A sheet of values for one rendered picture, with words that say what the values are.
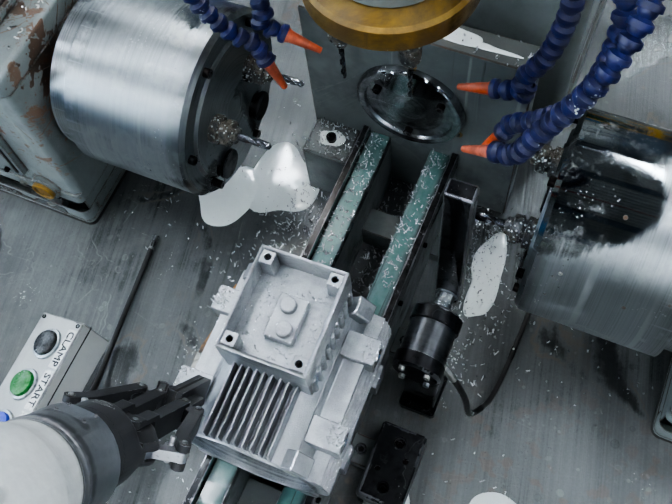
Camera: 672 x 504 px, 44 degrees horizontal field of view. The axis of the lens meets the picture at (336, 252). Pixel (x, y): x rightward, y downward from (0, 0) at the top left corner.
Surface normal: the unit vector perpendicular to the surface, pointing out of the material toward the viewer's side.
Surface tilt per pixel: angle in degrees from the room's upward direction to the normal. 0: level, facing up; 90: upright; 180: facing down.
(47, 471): 74
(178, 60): 17
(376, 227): 0
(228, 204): 0
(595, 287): 62
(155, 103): 40
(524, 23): 90
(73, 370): 69
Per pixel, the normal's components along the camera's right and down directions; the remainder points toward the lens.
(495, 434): -0.07, -0.42
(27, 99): 0.92, 0.33
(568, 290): -0.39, 0.60
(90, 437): 0.76, -0.61
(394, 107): -0.39, 0.85
